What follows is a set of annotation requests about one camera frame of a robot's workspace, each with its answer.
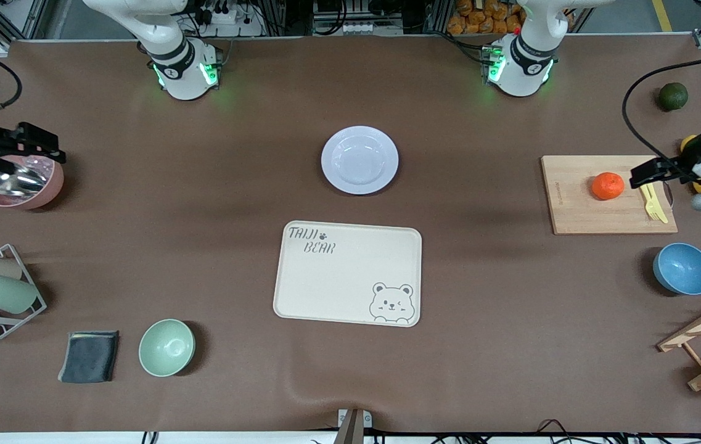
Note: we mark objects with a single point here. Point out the cream bear print tray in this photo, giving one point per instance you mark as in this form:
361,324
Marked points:
348,273

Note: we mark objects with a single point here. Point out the white round plate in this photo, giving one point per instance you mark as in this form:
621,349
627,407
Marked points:
359,160

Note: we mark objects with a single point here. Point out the pink bowl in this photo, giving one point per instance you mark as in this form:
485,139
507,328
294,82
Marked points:
39,196

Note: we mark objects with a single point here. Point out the blue bowl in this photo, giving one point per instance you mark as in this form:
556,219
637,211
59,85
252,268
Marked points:
683,269

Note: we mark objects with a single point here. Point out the orange fruit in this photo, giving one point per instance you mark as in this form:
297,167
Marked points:
607,185

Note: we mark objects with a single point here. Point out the bag of oranges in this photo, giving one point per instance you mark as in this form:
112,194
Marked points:
486,15

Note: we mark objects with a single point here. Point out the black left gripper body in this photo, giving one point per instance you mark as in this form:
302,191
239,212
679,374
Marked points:
678,168

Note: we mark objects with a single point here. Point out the dark green lime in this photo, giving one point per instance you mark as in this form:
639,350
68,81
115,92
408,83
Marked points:
673,96

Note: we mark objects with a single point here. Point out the dark grey folded cloth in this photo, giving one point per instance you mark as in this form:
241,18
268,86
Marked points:
89,356

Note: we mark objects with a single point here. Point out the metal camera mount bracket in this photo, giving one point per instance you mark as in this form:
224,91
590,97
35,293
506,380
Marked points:
353,425

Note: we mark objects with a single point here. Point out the shiny metal spoon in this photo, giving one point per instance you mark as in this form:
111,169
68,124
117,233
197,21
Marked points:
17,183

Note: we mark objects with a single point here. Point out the light green cup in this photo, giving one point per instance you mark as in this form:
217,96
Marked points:
4,293

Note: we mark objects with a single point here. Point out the white power strip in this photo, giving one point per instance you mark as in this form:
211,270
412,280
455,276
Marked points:
230,21

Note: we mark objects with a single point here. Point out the wooden cutting board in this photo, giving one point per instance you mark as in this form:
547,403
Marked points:
578,209

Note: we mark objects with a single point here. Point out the light green bowl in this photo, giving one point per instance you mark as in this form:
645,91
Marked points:
166,347

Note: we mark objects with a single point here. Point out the yellow plastic fork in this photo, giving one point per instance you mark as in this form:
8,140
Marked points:
653,206

